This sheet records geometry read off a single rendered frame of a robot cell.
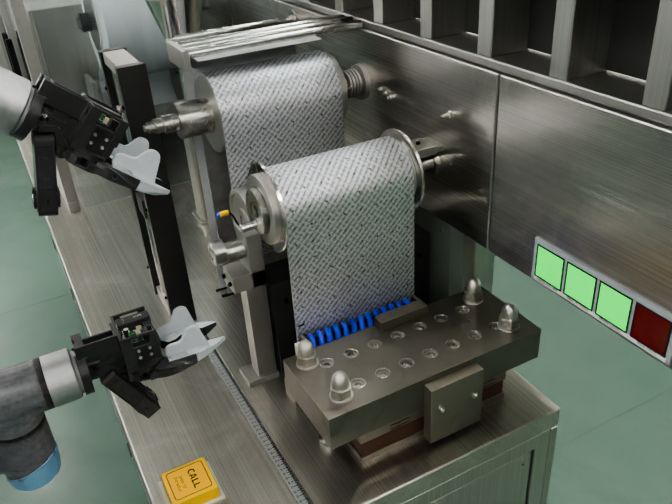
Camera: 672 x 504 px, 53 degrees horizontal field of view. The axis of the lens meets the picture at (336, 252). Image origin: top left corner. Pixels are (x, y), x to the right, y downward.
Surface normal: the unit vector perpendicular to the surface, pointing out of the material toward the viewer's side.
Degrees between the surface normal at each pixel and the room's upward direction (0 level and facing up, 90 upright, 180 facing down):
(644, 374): 0
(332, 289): 90
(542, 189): 90
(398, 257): 90
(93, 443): 0
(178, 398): 0
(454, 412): 90
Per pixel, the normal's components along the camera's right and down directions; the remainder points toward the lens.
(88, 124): 0.47, 0.42
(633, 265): -0.88, 0.29
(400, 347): -0.06, -0.86
